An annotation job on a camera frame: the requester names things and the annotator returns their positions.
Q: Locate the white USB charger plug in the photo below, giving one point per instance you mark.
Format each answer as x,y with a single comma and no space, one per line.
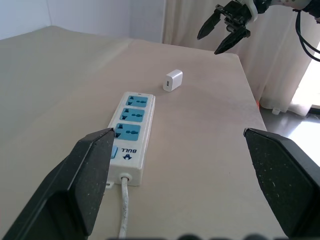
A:
175,79

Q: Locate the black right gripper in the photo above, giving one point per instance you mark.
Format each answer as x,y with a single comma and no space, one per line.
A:
236,13

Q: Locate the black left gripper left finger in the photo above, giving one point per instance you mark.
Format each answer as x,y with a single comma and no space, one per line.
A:
62,190

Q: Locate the small white curtain weight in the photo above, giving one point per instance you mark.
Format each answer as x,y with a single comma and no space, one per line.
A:
276,111

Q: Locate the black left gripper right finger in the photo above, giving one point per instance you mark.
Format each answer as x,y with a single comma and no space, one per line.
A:
287,180

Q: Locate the white power strip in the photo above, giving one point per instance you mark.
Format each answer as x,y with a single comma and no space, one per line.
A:
135,155

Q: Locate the small orange table edge tag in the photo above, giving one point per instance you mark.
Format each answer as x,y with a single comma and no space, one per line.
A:
258,104

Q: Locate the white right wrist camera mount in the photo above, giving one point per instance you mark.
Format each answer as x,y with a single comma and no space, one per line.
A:
254,13

